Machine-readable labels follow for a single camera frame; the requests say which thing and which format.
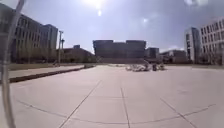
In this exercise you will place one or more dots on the wide dark building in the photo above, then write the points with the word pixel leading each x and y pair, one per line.
pixel 118 50

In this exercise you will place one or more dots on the pale concrete paved plaza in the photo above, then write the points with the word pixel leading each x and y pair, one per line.
pixel 116 93

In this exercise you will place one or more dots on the group of pale objects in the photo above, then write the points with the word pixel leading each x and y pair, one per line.
pixel 141 67

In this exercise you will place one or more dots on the low dark building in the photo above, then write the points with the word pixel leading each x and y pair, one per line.
pixel 76 55

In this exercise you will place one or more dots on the small dark building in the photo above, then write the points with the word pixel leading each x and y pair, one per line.
pixel 151 53

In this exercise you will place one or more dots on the lamp pole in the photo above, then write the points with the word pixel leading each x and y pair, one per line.
pixel 60 46

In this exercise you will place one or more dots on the low grey building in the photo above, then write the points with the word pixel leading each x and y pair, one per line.
pixel 173 56

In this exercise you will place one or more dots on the dark low kerb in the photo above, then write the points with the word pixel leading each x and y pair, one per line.
pixel 43 74

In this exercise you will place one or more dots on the tall grey-white building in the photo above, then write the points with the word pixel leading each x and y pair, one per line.
pixel 192 45

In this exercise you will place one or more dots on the large grey building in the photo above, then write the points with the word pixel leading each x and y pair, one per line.
pixel 30 36

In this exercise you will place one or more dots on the white building with windows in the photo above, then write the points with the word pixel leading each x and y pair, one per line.
pixel 213 40

